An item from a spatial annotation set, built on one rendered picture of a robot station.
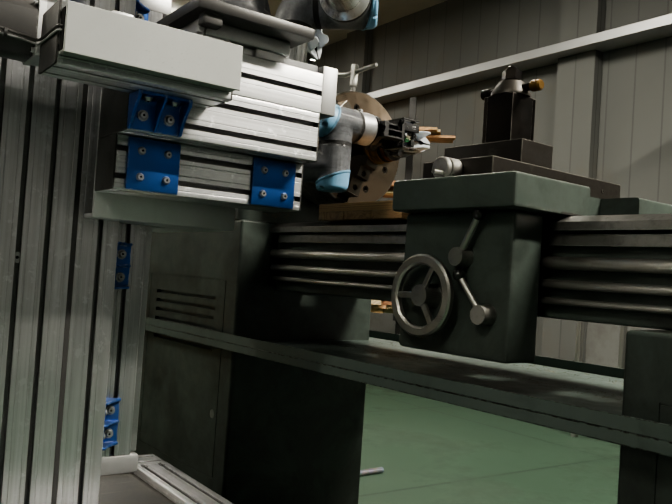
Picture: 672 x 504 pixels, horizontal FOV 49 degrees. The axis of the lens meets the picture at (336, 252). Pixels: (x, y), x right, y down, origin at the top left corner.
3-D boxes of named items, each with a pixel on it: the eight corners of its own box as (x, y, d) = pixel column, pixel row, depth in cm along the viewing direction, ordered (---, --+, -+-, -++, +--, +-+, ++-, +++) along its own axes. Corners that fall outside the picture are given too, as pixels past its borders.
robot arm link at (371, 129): (343, 144, 173) (345, 110, 173) (358, 147, 176) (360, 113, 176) (364, 141, 167) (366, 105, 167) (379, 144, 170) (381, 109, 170)
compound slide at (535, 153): (442, 170, 158) (444, 147, 158) (474, 177, 164) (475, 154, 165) (520, 163, 142) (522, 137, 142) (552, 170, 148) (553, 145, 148)
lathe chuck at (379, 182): (286, 198, 198) (297, 83, 200) (374, 214, 218) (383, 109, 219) (306, 197, 191) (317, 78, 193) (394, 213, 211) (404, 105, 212)
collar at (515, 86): (482, 96, 152) (483, 81, 152) (507, 103, 157) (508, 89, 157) (513, 90, 146) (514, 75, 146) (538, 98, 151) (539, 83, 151)
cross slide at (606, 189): (421, 184, 149) (423, 162, 149) (550, 207, 175) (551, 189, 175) (492, 179, 134) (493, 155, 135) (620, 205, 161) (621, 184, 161)
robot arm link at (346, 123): (304, 140, 166) (307, 103, 166) (342, 148, 173) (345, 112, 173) (326, 136, 160) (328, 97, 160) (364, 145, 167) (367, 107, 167)
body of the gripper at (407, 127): (420, 152, 176) (382, 144, 169) (395, 155, 183) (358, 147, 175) (422, 120, 176) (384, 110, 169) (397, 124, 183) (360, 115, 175)
